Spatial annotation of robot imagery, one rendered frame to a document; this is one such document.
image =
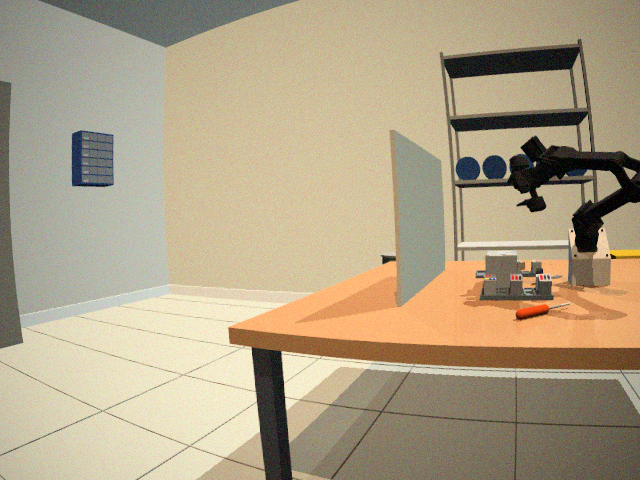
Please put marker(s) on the orange-handled screwdriver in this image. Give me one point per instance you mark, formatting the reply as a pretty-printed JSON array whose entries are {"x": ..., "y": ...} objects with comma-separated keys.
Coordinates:
[{"x": 536, "y": 311}]

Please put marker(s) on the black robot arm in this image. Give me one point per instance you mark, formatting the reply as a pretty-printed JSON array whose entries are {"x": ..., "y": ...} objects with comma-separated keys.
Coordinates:
[{"x": 557, "y": 160}]

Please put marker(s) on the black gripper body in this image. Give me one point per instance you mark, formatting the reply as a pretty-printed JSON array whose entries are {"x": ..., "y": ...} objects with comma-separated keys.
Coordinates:
[{"x": 536, "y": 203}]

